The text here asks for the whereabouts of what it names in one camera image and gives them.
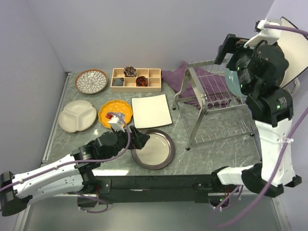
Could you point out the dark grey rolled fabric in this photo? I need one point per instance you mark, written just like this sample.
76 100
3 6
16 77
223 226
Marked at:
118 82

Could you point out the yellow polka dot plate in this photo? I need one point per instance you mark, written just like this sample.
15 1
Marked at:
115 106

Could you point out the teal round plate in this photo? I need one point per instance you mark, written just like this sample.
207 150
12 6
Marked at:
232 82

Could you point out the brown rimmed cream plate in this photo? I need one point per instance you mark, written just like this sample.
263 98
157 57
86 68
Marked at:
158 151

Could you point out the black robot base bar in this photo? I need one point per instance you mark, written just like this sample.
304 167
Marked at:
165 188

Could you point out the steel dish rack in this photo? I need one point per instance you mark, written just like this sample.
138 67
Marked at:
210 112

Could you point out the wooden compartment tray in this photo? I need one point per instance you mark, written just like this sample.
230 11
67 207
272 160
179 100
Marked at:
154 81

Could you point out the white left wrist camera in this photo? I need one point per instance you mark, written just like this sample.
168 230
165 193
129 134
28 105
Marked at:
116 121

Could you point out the white square plate black rim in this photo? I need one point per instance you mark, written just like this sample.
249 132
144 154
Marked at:
151 112

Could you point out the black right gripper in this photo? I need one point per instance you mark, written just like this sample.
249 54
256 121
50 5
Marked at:
229 46

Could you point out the rear white square plate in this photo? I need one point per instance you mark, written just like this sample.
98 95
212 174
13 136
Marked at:
295 49

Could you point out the floral patterned round plate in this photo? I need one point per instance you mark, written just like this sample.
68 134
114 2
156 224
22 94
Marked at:
91 81

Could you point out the orange black rolled fabric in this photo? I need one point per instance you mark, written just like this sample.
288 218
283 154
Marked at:
141 81

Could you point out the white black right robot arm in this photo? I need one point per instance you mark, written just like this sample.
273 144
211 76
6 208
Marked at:
260 70

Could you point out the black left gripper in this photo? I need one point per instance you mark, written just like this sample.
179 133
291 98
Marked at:
140 140

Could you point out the brown patterned rolled fabric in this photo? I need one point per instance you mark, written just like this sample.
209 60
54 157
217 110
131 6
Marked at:
130 71

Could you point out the cream divided plate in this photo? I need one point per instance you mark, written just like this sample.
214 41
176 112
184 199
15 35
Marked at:
77 116

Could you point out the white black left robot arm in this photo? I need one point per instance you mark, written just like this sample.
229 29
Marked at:
72 173

